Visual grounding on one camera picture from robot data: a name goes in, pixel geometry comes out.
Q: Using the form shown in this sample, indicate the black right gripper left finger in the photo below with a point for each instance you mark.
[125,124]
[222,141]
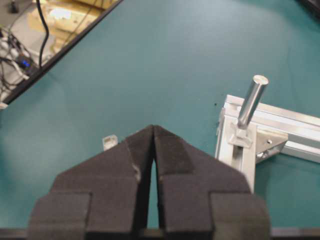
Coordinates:
[103,198]

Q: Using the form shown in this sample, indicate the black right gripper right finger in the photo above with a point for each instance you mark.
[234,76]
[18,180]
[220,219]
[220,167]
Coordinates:
[203,198]

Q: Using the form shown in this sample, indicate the small clear plastic clip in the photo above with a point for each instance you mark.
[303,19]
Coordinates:
[109,142]

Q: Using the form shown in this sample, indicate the silver corner pin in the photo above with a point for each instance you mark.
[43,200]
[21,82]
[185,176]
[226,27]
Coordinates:
[251,101]

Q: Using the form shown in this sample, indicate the aluminium extrusion frame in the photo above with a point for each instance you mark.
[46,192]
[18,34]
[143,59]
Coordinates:
[271,131]

